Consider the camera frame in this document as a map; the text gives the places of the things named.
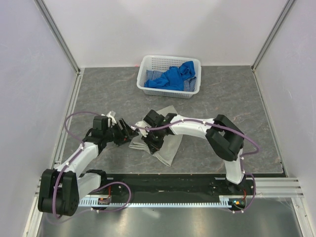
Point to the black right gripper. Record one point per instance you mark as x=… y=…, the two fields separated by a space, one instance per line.
x=153 y=146

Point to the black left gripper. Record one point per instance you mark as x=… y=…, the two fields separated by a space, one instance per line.
x=125 y=134

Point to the grey cloth napkin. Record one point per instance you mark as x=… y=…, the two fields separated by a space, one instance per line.
x=170 y=145

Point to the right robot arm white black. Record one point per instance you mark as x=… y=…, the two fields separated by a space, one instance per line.
x=223 y=136

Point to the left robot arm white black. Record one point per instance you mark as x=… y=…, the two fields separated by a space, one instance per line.
x=62 y=188

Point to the blue towel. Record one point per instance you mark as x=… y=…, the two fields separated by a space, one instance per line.
x=187 y=70

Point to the blue checkered cloth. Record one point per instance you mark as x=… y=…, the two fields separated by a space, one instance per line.
x=169 y=80

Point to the white perforated plastic basket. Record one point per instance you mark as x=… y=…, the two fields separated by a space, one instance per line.
x=153 y=66

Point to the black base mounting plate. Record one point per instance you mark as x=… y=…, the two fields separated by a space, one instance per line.
x=197 y=184

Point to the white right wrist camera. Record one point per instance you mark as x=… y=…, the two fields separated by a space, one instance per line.
x=141 y=127

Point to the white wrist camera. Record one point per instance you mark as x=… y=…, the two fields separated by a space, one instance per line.
x=111 y=115
x=141 y=127

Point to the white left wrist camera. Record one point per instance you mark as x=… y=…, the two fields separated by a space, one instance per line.
x=111 y=115

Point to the slotted cable duct rail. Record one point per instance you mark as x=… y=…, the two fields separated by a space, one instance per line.
x=161 y=200

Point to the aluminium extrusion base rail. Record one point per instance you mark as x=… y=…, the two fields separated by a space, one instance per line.
x=282 y=187

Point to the aluminium corner frame post left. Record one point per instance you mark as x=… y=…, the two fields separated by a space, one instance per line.
x=57 y=34

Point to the aluminium corner frame post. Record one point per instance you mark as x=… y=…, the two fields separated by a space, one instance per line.
x=273 y=33
x=57 y=34

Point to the aluminium corner frame post right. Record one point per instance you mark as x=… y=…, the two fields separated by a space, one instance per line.
x=273 y=33

